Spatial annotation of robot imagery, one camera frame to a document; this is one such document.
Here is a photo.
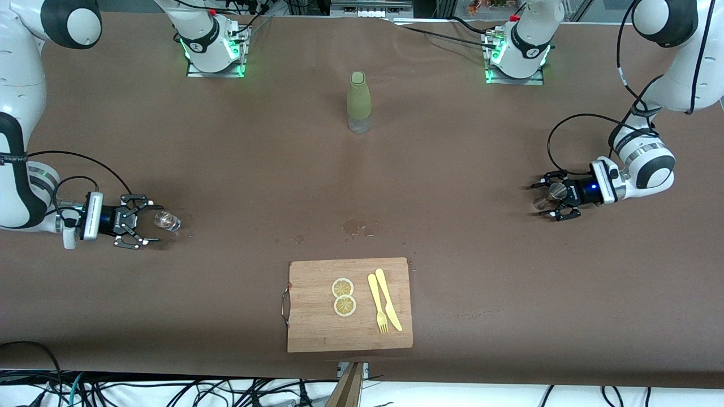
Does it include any black looped floor cable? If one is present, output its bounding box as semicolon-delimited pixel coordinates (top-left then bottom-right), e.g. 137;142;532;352
0;341;64;407

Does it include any yellow plastic knife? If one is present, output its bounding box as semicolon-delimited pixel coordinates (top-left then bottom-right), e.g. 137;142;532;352
375;268;403;332

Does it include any wooden cutting board with handle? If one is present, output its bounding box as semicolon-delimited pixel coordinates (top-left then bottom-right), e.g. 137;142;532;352
281;257;414;354

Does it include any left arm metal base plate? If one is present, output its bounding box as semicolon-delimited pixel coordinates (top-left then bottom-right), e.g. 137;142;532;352
484;31;546;86

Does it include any steel double jigger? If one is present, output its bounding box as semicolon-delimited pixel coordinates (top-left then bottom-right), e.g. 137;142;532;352
535;182;568;211

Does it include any short black table cable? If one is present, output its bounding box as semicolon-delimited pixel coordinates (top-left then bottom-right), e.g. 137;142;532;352
450;16;490;34

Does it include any camera stand post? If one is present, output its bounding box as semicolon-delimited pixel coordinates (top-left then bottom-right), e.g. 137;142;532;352
326;362;364;407

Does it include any large liquid puddle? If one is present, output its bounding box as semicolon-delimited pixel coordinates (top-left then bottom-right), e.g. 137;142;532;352
342;219;377;238

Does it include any orange background object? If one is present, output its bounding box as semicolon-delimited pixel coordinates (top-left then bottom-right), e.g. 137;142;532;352
468;0;512;16

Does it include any teal cable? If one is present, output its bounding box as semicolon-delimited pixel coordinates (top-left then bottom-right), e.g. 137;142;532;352
54;373;85;407

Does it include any clear glass measuring cup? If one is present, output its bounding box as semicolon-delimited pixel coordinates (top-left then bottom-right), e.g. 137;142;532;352
154;210;183;233

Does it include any yellow plastic fork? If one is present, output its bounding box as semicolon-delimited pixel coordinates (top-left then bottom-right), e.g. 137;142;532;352
368;274;390;335

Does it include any glass bottle with green sleeve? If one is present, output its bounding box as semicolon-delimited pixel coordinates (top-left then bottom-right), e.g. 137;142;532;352
346;71;373;135

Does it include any brown table cover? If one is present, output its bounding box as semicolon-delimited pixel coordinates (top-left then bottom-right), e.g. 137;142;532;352
0;10;724;391

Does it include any grey metal box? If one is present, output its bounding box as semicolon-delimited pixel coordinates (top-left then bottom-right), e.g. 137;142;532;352
331;0;415;19

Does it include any long black table cable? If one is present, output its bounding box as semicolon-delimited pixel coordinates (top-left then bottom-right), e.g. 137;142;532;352
390;19;501;50

